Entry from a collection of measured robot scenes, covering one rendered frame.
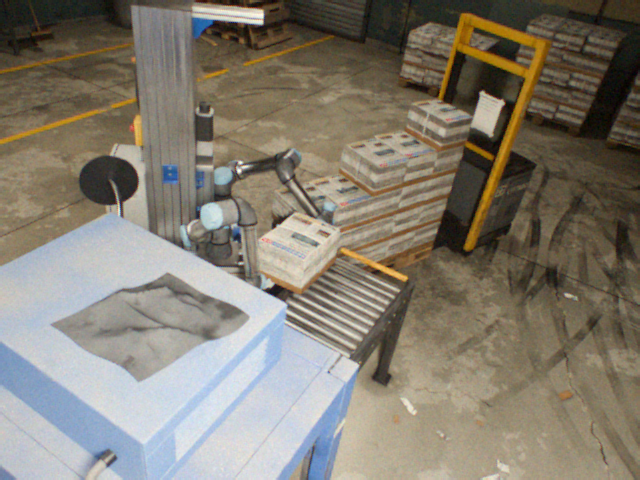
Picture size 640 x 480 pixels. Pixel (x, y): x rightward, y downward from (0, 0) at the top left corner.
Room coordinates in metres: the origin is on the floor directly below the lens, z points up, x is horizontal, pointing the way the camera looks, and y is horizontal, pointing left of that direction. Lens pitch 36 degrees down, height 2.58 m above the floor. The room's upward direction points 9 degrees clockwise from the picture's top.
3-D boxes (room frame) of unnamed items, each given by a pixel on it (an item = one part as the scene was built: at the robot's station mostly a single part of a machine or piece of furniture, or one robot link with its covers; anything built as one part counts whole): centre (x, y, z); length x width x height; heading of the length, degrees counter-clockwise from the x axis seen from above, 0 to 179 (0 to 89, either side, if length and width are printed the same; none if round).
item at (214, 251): (2.21, 0.56, 0.87); 0.15 x 0.15 x 0.10
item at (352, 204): (3.19, -0.18, 0.42); 1.17 x 0.39 x 0.83; 132
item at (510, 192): (4.21, -1.32, 0.40); 0.69 x 0.55 x 0.80; 42
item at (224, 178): (2.70, 0.66, 0.98); 0.13 x 0.12 x 0.14; 166
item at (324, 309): (1.91, -0.10, 0.77); 0.47 x 0.05 x 0.05; 64
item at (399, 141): (3.49, -0.48, 1.06); 0.37 x 0.28 x 0.01; 41
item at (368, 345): (1.63, -0.24, 0.74); 1.34 x 0.05 x 0.12; 154
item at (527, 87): (3.72, -1.26, 0.97); 0.09 x 0.09 x 1.75; 42
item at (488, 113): (3.98, -1.06, 1.28); 0.57 x 0.01 x 0.65; 42
